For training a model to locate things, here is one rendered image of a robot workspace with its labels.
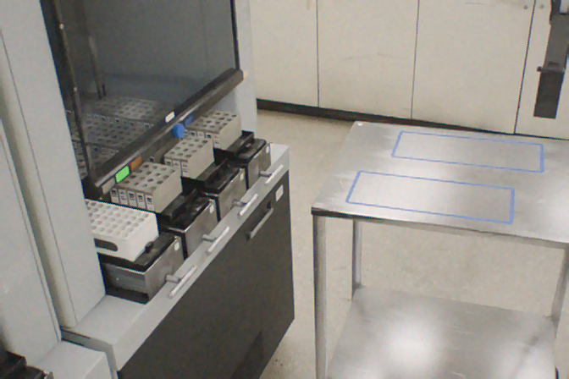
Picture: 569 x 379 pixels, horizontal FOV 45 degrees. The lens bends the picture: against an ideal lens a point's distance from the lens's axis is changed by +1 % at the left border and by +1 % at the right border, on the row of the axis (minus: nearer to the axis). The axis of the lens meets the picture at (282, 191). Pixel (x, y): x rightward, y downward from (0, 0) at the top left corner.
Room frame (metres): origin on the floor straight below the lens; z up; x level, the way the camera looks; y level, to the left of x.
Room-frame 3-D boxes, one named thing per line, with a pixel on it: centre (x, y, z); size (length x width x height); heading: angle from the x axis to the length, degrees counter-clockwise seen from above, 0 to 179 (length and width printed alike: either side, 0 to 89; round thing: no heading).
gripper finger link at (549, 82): (0.84, -0.36, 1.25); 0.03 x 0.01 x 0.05; 155
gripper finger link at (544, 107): (0.86, -0.37, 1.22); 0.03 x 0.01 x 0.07; 65
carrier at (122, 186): (1.31, 0.32, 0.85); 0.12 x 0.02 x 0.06; 156
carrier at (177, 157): (1.42, 0.22, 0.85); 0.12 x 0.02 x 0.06; 155
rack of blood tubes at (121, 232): (1.18, 0.41, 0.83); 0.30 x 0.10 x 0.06; 65
